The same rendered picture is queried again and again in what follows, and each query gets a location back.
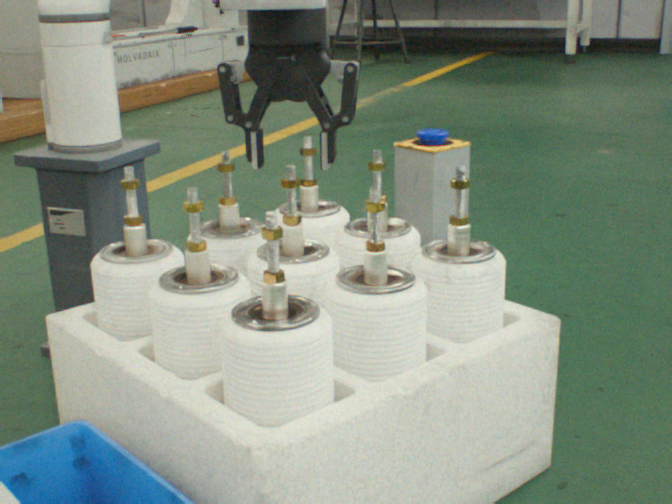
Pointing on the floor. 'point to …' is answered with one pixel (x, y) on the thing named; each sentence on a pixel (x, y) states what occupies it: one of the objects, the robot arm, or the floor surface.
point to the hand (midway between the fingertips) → (291, 155)
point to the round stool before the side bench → (368, 37)
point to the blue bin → (80, 470)
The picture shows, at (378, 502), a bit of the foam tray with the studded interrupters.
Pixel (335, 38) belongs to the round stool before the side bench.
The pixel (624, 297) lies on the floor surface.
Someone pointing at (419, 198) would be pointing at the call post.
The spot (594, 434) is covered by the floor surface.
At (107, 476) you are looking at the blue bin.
